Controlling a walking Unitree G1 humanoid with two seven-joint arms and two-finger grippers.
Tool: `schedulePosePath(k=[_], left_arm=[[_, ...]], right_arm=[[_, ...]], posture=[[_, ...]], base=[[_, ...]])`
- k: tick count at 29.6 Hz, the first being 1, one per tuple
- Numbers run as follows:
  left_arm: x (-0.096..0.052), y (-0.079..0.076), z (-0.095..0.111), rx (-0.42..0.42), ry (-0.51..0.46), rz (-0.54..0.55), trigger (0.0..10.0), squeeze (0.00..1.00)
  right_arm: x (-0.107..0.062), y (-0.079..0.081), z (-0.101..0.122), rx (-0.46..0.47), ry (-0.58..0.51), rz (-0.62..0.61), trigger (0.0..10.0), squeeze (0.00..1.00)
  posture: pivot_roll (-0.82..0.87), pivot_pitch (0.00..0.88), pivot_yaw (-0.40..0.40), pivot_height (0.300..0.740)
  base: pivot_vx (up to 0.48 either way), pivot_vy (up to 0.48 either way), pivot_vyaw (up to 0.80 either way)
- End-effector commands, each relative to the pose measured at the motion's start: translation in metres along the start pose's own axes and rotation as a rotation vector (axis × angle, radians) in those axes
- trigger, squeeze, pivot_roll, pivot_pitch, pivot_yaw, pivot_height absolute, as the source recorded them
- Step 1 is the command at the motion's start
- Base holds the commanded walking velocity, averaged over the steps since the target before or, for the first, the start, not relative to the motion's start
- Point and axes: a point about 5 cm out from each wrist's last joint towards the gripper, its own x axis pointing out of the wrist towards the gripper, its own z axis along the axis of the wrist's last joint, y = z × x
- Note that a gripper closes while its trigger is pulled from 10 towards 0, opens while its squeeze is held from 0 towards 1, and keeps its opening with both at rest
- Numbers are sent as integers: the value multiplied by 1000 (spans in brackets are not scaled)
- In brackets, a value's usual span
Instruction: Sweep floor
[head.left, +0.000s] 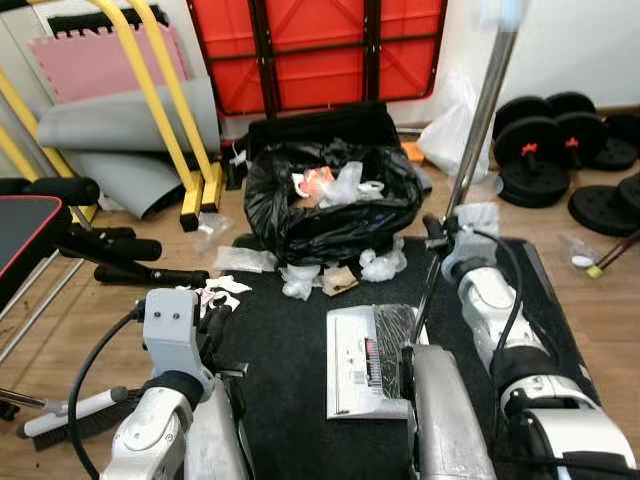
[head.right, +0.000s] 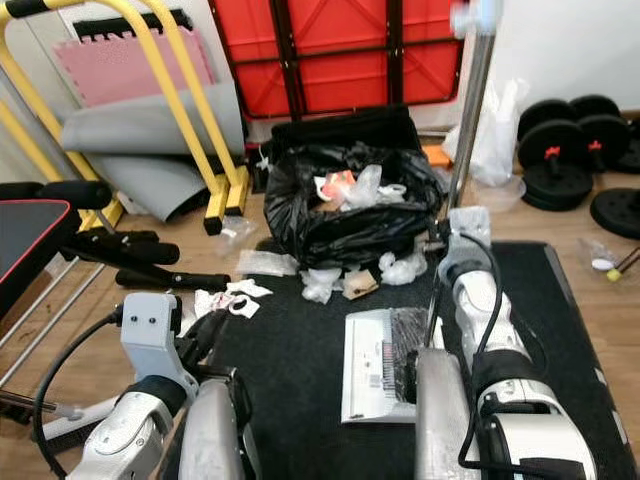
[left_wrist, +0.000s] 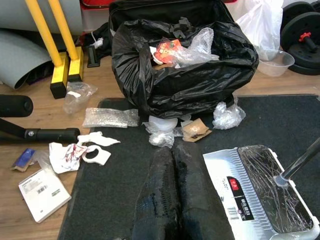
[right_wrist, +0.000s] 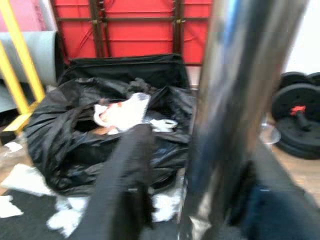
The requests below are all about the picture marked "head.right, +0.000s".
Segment orange white wrapper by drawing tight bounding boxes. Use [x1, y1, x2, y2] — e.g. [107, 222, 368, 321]
[315, 170, 358, 206]

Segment black foam tile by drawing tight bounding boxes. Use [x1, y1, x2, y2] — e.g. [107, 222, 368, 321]
[75, 8, 196, 43]

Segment brown stick yellow tip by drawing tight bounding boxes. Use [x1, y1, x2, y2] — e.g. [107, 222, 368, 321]
[605, 245, 640, 283]

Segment white red paper wrapper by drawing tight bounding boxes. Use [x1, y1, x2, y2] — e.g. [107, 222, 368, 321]
[193, 280, 273, 321]

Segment black weight plate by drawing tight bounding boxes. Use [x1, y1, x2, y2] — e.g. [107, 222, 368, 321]
[588, 188, 640, 241]

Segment clear bag white lid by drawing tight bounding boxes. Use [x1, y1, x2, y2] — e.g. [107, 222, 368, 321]
[578, 238, 623, 273]

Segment black foam bench roller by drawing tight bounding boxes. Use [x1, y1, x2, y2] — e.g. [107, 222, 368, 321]
[65, 238, 179, 266]
[115, 268, 231, 291]
[0, 180, 113, 211]

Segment clear plastic packet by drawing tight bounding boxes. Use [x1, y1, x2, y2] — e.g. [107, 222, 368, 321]
[235, 250, 301, 278]

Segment black floor mat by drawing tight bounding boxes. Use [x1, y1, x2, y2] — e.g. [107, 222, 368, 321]
[160, 240, 611, 480]

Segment black rubbish bag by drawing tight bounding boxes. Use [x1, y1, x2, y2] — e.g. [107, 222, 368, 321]
[265, 143, 446, 271]

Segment pink foam mat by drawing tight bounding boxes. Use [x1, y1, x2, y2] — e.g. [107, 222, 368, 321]
[53, 28, 211, 109]

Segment black red-trimmed bench pad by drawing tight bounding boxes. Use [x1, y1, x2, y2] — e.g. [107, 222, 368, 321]
[0, 198, 73, 316]

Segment orange box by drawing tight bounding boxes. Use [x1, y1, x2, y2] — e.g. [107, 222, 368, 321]
[422, 145, 451, 169]

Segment yellow metal frame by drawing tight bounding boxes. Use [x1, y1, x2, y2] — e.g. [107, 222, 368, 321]
[0, 0, 253, 236]

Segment white plastic bag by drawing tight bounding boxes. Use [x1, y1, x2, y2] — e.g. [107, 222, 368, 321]
[443, 78, 529, 189]

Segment red folding table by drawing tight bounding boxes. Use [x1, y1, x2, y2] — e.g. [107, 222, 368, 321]
[208, 0, 466, 123]

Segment crumpled clear plastic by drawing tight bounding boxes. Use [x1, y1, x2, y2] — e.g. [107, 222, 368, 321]
[378, 250, 429, 286]

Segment grey rolled mat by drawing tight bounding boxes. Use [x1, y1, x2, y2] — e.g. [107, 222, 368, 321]
[60, 85, 231, 223]

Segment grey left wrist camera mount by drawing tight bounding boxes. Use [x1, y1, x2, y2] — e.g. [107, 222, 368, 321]
[120, 293, 201, 396]

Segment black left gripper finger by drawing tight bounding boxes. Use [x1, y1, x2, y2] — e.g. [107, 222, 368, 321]
[185, 308, 229, 353]

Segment white plastic wrapper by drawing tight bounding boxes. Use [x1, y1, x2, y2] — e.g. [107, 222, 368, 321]
[345, 165, 409, 209]

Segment robot right leg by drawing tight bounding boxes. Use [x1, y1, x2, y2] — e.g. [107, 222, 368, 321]
[413, 348, 486, 480]

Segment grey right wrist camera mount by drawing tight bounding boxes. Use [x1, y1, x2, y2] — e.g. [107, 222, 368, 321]
[435, 205, 496, 291]

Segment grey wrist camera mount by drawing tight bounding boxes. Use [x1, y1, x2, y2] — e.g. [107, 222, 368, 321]
[435, 205, 496, 291]
[120, 293, 201, 396]

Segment robot left leg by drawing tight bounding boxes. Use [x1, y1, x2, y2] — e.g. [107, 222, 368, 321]
[178, 378, 251, 480]

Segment brown card piece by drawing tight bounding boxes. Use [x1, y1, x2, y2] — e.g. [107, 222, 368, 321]
[340, 268, 379, 301]

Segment robot leg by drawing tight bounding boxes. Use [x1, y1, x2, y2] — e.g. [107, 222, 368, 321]
[413, 348, 486, 480]
[178, 378, 251, 480]

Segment crumpled white tissue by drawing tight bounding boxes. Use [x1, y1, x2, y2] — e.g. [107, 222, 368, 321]
[300, 268, 343, 304]

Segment black fabric box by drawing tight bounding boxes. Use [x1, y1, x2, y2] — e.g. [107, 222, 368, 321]
[270, 105, 429, 163]

